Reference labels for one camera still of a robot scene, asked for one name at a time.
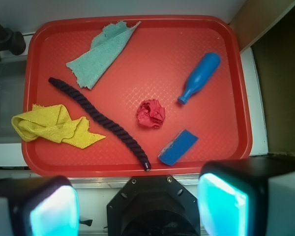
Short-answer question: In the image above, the yellow cloth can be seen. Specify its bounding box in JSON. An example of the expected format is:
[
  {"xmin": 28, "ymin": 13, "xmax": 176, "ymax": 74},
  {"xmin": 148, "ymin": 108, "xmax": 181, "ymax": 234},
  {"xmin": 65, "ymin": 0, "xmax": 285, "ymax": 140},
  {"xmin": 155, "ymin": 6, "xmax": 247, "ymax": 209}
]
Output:
[{"xmin": 11, "ymin": 104, "xmax": 106, "ymax": 149}]

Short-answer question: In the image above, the red plastic tray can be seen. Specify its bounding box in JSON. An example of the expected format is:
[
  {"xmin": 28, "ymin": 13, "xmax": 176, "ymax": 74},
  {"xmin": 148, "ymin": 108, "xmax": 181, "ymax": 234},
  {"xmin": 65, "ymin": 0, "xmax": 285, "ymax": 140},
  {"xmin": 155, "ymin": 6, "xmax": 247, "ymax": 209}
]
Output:
[{"xmin": 22, "ymin": 16, "xmax": 252, "ymax": 177}]

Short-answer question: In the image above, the teal green cloth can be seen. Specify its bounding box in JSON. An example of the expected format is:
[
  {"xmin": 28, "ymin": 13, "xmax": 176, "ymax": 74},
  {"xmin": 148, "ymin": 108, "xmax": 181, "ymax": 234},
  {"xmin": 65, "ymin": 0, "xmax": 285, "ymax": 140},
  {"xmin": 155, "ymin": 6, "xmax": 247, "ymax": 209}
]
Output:
[{"xmin": 66, "ymin": 21, "xmax": 141, "ymax": 90}]

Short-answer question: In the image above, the blue sponge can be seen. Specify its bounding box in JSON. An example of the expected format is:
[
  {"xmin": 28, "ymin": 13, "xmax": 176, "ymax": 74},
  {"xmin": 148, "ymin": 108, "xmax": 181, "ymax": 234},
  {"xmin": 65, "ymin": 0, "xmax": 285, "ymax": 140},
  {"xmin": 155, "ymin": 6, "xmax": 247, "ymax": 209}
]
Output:
[{"xmin": 158, "ymin": 129, "xmax": 199, "ymax": 166}]

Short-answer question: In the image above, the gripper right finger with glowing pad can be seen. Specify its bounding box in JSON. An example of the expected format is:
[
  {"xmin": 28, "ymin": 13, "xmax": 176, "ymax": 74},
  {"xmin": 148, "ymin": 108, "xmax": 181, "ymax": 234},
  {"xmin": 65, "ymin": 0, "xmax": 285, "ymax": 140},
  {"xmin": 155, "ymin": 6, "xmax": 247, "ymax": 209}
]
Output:
[{"xmin": 197, "ymin": 155, "xmax": 295, "ymax": 236}]

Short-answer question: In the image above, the crumpled red paper ball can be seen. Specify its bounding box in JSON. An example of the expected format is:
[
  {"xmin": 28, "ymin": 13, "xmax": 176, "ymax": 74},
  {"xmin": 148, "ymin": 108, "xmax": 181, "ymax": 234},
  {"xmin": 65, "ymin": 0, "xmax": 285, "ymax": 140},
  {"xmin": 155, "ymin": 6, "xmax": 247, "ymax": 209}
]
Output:
[{"xmin": 136, "ymin": 99, "xmax": 166, "ymax": 128}]

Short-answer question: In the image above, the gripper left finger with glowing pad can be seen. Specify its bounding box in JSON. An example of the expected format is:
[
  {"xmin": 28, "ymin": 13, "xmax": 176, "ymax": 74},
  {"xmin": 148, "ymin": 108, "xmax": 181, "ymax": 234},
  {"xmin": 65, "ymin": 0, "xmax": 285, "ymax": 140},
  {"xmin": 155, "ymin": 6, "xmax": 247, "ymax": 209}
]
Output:
[{"xmin": 0, "ymin": 176, "xmax": 80, "ymax": 236}]

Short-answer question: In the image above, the blue plastic bottle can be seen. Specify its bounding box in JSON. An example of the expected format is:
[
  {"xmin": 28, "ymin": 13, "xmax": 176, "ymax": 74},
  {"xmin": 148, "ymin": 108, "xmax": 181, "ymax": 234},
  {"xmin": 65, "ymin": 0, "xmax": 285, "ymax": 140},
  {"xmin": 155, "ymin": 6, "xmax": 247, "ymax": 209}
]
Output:
[{"xmin": 177, "ymin": 52, "xmax": 221, "ymax": 105}]

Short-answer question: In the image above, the metal sink basin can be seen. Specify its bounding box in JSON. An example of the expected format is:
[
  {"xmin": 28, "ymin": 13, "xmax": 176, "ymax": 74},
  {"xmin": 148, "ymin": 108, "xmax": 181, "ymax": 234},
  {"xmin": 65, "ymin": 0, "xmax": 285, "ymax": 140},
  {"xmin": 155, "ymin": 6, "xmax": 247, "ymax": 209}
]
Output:
[{"xmin": 0, "ymin": 56, "xmax": 27, "ymax": 144}]

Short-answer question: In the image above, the black faucet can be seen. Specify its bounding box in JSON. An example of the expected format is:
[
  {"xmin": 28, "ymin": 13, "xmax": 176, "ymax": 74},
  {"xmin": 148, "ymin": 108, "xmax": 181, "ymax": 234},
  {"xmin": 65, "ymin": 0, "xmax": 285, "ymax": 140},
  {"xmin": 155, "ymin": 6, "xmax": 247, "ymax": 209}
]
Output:
[{"xmin": 0, "ymin": 24, "xmax": 26, "ymax": 61}]

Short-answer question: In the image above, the dark blue twisted rope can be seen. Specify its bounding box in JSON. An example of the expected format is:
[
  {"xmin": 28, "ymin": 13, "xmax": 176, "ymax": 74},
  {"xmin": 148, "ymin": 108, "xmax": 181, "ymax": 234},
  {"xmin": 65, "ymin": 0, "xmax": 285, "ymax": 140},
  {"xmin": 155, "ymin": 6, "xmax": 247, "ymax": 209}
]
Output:
[{"xmin": 48, "ymin": 77, "xmax": 152, "ymax": 172}]

